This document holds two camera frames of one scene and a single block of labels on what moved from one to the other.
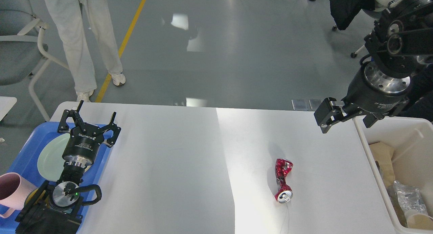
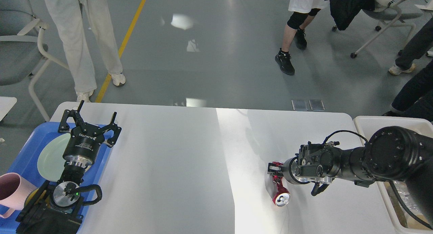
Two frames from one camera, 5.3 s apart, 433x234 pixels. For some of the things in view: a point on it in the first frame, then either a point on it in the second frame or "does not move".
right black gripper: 371,90 → 288,171
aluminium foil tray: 410,198 does not move
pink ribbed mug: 14,188 does not move
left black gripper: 84,139 does not move
